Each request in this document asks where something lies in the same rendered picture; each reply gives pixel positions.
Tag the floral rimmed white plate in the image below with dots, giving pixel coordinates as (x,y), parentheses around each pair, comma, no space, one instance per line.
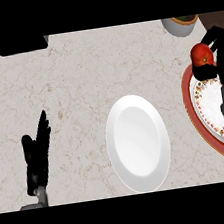
(210,103)

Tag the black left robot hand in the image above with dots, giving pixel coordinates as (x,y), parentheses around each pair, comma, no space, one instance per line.
(36,161)

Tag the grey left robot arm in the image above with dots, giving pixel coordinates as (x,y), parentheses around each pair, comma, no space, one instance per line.
(39,200)

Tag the black appliance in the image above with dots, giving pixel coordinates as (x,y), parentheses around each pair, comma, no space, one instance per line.
(20,45)

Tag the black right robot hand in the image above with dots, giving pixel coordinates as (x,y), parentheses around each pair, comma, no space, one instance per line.
(222,58)

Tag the plain white plate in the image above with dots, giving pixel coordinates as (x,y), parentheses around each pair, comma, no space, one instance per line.
(138,143)

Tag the grey plant pot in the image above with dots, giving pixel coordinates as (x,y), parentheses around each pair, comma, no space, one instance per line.
(181,26)

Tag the red tomato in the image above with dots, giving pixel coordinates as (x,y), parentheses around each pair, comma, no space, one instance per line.
(201,54)

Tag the red round placemat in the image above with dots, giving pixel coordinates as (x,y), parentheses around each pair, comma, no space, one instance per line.
(192,106)

